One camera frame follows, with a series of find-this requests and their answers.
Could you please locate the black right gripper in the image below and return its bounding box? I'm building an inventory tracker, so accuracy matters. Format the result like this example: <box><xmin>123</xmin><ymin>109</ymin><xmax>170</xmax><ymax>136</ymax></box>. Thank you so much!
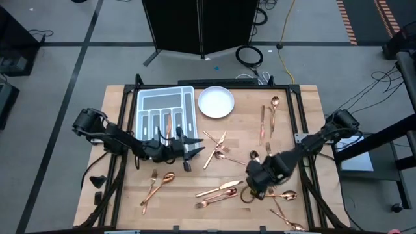
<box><xmin>246</xmin><ymin>155</ymin><xmax>287</xmax><ymax>201</ymax></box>

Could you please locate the black folding screen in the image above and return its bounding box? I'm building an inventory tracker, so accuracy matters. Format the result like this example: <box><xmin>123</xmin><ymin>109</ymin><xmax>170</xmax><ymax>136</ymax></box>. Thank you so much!
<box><xmin>141</xmin><ymin>0</ymin><xmax>261</xmax><ymax>68</ymax></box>

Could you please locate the white round plate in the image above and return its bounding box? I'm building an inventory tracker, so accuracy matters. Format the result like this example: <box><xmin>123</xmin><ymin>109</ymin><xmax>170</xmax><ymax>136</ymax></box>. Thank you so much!
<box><xmin>197</xmin><ymin>85</ymin><xmax>235</xmax><ymax>119</ymax></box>

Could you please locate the black cart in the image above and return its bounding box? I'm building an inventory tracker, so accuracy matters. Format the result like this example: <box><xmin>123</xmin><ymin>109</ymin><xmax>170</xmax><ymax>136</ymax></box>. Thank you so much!
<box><xmin>382</xmin><ymin>21</ymin><xmax>416</xmax><ymax>60</ymax></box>

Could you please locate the black coiled cable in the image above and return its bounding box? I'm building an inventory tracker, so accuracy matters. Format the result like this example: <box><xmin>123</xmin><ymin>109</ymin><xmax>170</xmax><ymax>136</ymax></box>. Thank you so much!
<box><xmin>235</xmin><ymin>45</ymin><xmax>264</xmax><ymax>68</ymax></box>

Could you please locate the white paper sheet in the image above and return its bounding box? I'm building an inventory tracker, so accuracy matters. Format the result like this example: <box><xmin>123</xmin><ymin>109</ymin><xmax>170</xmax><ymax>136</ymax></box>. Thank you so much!
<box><xmin>336</xmin><ymin>135</ymin><xmax>374</xmax><ymax>172</ymax></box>

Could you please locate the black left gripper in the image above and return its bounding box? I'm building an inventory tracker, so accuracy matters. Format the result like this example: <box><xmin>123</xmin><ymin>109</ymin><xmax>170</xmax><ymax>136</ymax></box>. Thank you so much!
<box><xmin>151</xmin><ymin>136</ymin><xmax>206</xmax><ymax>172</ymax></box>

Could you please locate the yellow floor cable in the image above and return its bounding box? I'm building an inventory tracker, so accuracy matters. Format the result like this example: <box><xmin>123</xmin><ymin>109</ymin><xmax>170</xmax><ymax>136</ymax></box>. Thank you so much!
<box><xmin>278</xmin><ymin>0</ymin><xmax>296</xmax><ymax>85</ymax></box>

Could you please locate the white cutlery organizer tray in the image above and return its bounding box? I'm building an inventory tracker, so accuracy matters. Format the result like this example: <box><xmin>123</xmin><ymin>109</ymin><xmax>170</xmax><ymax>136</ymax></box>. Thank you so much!
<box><xmin>135</xmin><ymin>85</ymin><xmax>200</xmax><ymax>142</ymax></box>

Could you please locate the black stand frame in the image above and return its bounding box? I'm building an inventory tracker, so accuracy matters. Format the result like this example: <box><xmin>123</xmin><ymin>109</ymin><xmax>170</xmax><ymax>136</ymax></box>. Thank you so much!
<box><xmin>331</xmin><ymin>50</ymin><xmax>416</xmax><ymax>211</ymax></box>

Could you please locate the black desk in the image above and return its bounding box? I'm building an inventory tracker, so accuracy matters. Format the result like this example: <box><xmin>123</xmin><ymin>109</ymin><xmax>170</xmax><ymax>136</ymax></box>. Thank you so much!
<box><xmin>0</xmin><ymin>5</ymin><xmax>42</xmax><ymax>77</ymax></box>

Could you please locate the black triangular bracket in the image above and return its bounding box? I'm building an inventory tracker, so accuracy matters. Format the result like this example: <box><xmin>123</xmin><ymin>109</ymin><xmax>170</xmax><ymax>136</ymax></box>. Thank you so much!
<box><xmin>89</xmin><ymin>175</ymin><xmax>108</xmax><ymax>189</ymax></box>

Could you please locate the black box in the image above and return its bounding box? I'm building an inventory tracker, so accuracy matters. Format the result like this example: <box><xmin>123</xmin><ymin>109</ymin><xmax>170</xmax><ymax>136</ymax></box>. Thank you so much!
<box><xmin>0</xmin><ymin>80</ymin><xmax>20</xmax><ymax>131</ymax></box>

